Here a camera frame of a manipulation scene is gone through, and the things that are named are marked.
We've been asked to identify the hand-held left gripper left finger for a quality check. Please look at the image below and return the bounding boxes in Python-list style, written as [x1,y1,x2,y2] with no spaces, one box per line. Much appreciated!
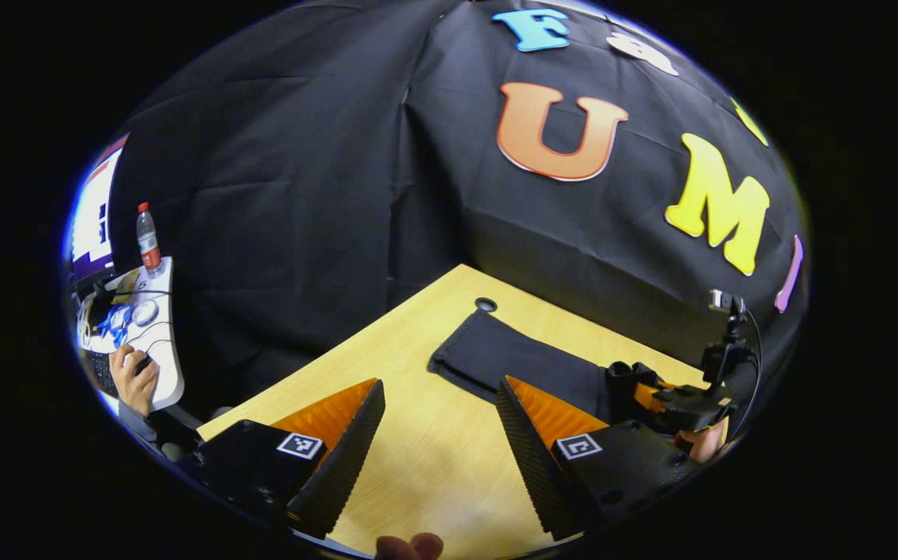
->
[175,379,386,539]

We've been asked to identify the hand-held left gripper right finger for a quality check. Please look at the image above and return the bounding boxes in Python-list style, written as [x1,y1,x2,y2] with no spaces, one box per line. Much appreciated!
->
[496,376,699,542]

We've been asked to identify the black jeans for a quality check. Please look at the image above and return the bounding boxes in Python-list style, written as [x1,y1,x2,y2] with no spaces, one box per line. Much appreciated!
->
[428,310,633,425]

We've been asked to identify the white side desk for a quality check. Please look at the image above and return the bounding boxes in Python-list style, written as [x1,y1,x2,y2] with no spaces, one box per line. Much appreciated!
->
[74,257,185,413]

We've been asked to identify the black keyboard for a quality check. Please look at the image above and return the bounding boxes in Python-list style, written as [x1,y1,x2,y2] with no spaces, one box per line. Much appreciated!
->
[85,348,119,399]

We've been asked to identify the black backdrop cloth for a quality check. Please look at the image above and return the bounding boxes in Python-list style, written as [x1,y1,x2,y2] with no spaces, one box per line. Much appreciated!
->
[107,0,812,421]

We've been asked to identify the yellow paper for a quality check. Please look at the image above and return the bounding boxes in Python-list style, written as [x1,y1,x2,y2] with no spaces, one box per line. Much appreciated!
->
[110,270,142,306]

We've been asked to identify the clear water bottle red label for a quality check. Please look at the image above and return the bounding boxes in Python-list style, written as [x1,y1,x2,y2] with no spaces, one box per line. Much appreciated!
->
[136,201,164,278]

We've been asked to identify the computer monitor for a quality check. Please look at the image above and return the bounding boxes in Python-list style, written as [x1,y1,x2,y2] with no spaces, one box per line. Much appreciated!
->
[66,134,131,285]

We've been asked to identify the blue cable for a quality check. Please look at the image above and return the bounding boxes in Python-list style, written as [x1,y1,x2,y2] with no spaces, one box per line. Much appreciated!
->
[97,303,135,348]

